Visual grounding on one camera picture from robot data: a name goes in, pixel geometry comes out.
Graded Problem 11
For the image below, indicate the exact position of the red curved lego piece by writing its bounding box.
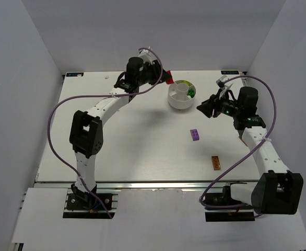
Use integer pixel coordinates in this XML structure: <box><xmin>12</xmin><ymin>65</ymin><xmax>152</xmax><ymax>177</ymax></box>
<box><xmin>166</xmin><ymin>71</ymin><xmax>174</xmax><ymax>85</ymax></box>

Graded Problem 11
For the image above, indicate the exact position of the small green lego brick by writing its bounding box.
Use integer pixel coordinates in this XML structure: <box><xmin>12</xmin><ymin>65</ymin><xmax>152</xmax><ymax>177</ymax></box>
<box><xmin>187</xmin><ymin>89</ymin><xmax>195</xmax><ymax>99</ymax></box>

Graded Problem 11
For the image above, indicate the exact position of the purple curved lego brick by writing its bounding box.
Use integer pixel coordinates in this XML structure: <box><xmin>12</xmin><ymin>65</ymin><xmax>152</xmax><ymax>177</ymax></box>
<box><xmin>190</xmin><ymin>129</ymin><xmax>199</xmax><ymax>141</ymax></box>

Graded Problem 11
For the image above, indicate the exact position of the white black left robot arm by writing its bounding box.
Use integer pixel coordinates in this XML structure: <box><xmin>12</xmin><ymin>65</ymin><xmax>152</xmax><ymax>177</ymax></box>
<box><xmin>69</xmin><ymin>57</ymin><xmax>172</xmax><ymax>209</ymax></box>

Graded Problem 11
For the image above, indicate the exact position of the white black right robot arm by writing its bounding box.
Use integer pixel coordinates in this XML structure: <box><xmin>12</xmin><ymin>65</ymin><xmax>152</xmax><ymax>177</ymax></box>
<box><xmin>197</xmin><ymin>87</ymin><xmax>303</xmax><ymax>215</ymax></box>

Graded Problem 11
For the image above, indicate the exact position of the white round divided container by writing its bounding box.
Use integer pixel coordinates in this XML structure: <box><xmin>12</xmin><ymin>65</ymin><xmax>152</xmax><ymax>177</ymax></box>
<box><xmin>168</xmin><ymin>80</ymin><xmax>196</xmax><ymax>110</ymax></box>

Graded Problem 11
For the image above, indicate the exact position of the blue label sticker right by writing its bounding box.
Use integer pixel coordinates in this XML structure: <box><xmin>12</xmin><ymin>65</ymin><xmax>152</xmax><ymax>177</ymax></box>
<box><xmin>220</xmin><ymin>70</ymin><xmax>240</xmax><ymax>75</ymax></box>

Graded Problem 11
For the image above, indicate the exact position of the blue label sticker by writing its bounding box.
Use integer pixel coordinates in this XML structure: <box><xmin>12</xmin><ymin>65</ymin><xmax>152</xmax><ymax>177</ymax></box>
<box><xmin>65</xmin><ymin>72</ymin><xmax>84</xmax><ymax>77</ymax></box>
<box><xmin>220</xmin><ymin>70</ymin><xmax>240</xmax><ymax>75</ymax></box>

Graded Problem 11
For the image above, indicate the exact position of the orange flat lego plate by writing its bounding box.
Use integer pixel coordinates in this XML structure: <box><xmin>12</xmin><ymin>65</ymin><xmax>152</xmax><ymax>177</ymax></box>
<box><xmin>211</xmin><ymin>156</ymin><xmax>221</xmax><ymax>170</ymax></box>

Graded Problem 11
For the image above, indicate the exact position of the blue label sticker left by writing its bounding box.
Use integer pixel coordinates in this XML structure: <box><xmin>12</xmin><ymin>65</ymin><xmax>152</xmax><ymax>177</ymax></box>
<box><xmin>65</xmin><ymin>72</ymin><xmax>84</xmax><ymax>77</ymax></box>

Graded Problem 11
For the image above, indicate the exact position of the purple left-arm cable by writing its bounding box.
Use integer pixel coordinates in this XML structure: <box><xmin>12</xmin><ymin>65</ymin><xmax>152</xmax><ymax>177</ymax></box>
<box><xmin>48</xmin><ymin>47</ymin><xmax>169</xmax><ymax>219</ymax></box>

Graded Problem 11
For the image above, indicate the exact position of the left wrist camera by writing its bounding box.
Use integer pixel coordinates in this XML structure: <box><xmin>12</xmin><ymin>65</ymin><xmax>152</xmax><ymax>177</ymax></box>
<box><xmin>138</xmin><ymin>48</ymin><xmax>152</xmax><ymax>65</ymax></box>

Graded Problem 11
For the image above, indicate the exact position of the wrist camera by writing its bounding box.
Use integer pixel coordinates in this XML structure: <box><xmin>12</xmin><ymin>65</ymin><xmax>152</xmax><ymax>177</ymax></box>
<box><xmin>138</xmin><ymin>48</ymin><xmax>152</xmax><ymax>65</ymax></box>
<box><xmin>216</xmin><ymin>75</ymin><xmax>233</xmax><ymax>99</ymax></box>

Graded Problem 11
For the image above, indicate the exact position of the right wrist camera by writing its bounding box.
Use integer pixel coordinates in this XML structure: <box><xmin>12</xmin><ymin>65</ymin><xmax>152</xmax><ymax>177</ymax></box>
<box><xmin>216</xmin><ymin>75</ymin><xmax>233</xmax><ymax>99</ymax></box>

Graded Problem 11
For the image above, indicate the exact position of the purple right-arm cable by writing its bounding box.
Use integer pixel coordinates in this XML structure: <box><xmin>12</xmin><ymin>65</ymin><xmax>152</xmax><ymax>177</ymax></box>
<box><xmin>199</xmin><ymin>76</ymin><xmax>277</xmax><ymax>219</ymax></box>

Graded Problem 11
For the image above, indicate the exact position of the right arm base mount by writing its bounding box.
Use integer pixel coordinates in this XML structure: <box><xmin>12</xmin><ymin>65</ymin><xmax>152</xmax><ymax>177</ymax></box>
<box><xmin>203</xmin><ymin>184</ymin><xmax>255</xmax><ymax>222</ymax></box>

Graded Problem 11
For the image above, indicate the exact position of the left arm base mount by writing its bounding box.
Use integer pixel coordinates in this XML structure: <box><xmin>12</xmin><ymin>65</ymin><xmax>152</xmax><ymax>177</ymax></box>
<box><xmin>63</xmin><ymin>184</ymin><xmax>118</xmax><ymax>220</ymax></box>

